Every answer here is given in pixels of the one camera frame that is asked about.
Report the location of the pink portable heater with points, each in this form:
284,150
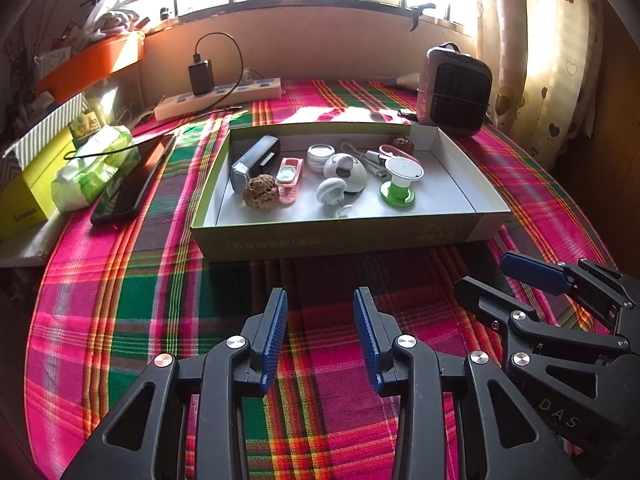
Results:
450,95

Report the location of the white power strip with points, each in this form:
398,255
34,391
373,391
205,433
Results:
260,91

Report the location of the white dome gadget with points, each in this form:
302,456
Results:
350,180

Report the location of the white mushroom toy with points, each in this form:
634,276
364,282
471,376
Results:
331,191

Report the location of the heart print curtain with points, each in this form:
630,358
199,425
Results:
540,60

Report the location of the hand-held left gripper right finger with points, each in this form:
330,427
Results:
367,345

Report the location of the dried flower branches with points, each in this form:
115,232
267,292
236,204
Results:
20,55

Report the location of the orange storage bin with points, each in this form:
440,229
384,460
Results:
90,65

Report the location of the black tablet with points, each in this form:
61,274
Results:
130,185

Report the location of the pink plaid blanket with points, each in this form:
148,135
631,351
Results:
150,310

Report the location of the small green printed box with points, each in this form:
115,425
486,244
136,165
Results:
85,127

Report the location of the black window hook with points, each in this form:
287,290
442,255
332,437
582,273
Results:
415,17

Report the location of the white and green stand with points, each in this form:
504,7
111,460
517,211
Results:
402,170

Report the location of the pink and mint plastic holder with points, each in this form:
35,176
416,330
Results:
290,180

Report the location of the clear glass tank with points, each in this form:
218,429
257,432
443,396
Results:
120,97

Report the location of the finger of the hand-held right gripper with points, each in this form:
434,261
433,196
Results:
530,270
480,300

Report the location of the window frame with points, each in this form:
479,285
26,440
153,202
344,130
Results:
310,2

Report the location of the yellow-green box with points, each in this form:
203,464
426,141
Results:
25,195

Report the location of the green and white cardboard box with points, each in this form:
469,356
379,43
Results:
310,242

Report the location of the pink loop clip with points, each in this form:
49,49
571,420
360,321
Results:
387,149

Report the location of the white handheld device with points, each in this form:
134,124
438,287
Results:
405,80

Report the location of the small brown walnut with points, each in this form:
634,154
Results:
402,145

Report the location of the green tissue pack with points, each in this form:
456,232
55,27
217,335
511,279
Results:
90,170

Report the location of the white candle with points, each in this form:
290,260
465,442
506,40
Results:
320,157

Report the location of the large wrinkled nut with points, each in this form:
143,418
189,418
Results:
260,191

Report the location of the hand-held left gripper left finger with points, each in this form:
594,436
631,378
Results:
275,340

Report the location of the black stapler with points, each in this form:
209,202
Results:
257,157

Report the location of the black charger adapter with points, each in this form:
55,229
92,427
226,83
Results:
201,77

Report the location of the white plastic bags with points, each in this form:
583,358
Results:
110,15

